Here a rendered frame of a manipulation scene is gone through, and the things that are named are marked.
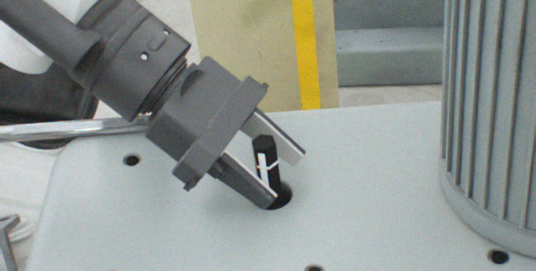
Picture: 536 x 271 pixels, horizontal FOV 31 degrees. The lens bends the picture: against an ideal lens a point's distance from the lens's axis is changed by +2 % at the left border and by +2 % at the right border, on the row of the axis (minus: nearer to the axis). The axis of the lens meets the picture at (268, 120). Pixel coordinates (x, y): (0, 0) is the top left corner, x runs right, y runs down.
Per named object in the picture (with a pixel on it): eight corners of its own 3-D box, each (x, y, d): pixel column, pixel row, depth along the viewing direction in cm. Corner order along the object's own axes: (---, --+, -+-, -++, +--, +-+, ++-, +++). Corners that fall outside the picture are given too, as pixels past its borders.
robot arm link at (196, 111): (242, 119, 91) (144, 43, 90) (285, 68, 83) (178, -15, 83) (175, 210, 83) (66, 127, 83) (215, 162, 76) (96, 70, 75)
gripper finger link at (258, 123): (305, 154, 84) (251, 111, 83) (290, 169, 86) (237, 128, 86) (313, 143, 85) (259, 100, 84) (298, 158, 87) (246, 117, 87)
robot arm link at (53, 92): (10, 1, 121) (-12, 69, 131) (7, 54, 116) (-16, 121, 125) (101, 21, 126) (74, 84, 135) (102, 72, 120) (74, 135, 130)
